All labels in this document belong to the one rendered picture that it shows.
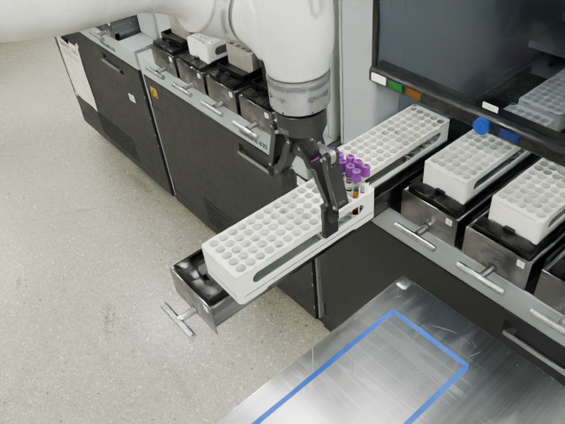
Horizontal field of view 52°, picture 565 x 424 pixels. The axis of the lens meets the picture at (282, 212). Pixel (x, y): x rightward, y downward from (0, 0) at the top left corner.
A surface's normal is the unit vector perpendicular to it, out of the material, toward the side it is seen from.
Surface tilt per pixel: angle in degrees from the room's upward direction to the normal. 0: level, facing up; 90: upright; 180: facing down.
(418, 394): 0
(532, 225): 90
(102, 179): 0
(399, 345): 0
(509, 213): 90
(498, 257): 90
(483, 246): 90
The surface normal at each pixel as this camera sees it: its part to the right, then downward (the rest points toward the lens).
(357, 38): -0.76, 0.47
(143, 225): -0.08, -0.75
